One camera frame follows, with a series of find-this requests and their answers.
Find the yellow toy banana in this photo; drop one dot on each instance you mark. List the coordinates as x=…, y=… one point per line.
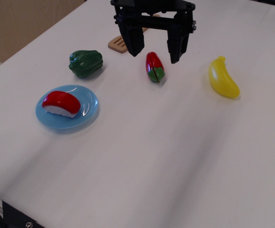
x=220, y=79

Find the red and white toy sushi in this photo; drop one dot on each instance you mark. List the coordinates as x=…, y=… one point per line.
x=61, y=103

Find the light blue plastic plate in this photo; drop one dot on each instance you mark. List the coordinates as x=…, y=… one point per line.
x=87, y=114

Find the red and green toy pepper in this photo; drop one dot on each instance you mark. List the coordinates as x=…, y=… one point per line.
x=154, y=67

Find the wooden slotted spatula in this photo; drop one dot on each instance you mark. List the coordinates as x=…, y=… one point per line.
x=117, y=44

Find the green toy bell pepper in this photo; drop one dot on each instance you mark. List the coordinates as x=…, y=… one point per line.
x=83, y=63

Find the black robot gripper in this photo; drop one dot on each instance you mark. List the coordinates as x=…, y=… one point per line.
x=132, y=15

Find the black metal corner bracket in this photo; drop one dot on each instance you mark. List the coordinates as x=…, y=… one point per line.
x=13, y=218

